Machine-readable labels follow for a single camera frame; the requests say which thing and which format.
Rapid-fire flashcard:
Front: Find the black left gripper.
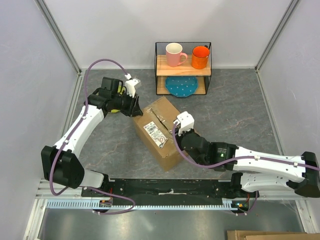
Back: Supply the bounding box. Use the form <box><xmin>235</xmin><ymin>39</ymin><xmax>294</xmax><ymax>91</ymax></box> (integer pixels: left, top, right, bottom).
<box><xmin>111</xmin><ymin>89</ymin><xmax>142</xmax><ymax>117</ymax></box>

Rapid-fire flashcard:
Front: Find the brown cardboard express box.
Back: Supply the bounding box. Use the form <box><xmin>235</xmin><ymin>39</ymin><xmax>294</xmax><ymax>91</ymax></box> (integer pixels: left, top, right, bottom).
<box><xmin>133</xmin><ymin>96</ymin><xmax>183</xmax><ymax>172</ymax></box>

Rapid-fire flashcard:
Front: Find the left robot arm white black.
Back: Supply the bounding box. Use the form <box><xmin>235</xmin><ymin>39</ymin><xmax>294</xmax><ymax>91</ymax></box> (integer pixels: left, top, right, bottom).
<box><xmin>41</xmin><ymin>77</ymin><xmax>143</xmax><ymax>197</ymax></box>

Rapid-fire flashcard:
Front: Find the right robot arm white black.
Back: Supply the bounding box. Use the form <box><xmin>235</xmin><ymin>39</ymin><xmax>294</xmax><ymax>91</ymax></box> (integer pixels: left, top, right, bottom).
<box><xmin>172</xmin><ymin>126</ymin><xmax>320</xmax><ymax>198</ymax></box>

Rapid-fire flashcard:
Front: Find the blue dotted plate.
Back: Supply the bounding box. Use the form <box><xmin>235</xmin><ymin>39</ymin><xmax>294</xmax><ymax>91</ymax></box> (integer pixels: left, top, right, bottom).
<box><xmin>164</xmin><ymin>76</ymin><xmax>198</xmax><ymax>98</ymax></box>

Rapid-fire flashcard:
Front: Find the pink mug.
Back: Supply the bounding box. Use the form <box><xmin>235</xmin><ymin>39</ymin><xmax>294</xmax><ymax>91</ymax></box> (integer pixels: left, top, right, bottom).
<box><xmin>165</xmin><ymin>42</ymin><xmax>188</xmax><ymax>67</ymax></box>

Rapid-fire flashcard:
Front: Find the orange mug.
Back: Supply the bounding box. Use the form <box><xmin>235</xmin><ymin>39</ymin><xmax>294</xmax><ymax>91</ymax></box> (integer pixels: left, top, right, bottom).
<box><xmin>191</xmin><ymin>46</ymin><xmax>210</xmax><ymax>70</ymax></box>

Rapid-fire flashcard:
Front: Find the cardboard sheet corner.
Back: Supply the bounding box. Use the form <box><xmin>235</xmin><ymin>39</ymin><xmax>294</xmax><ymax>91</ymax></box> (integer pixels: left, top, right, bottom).
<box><xmin>226</xmin><ymin>230</ymin><xmax>320</xmax><ymax>240</ymax></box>

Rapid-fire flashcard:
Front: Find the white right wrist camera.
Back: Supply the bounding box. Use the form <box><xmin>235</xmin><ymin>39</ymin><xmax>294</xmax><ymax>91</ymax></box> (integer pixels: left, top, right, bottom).
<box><xmin>173</xmin><ymin>111</ymin><xmax>195</xmax><ymax>136</ymax></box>

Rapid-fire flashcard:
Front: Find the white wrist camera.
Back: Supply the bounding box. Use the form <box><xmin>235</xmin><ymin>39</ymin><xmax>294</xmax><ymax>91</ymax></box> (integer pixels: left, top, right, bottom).
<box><xmin>173</xmin><ymin>111</ymin><xmax>195</xmax><ymax>136</ymax></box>
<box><xmin>124</xmin><ymin>78</ymin><xmax>141</xmax><ymax>98</ymax></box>

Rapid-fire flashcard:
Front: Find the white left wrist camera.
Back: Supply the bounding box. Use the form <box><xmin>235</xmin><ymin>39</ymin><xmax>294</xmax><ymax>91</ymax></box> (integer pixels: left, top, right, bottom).
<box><xmin>124</xmin><ymin>78</ymin><xmax>141</xmax><ymax>98</ymax></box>

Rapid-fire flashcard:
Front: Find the black wire wooden shelf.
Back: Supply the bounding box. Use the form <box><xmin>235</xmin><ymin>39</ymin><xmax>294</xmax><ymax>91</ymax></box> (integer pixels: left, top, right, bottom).
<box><xmin>154</xmin><ymin>41</ymin><xmax>212</xmax><ymax>95</ymax></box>

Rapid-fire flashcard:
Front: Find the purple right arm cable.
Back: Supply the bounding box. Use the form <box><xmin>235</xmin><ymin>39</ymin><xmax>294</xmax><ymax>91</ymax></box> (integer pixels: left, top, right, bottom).
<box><xmin>172</xmin><ymin>123</ymin><xmax>320</xmax><ymax>172</ymax></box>

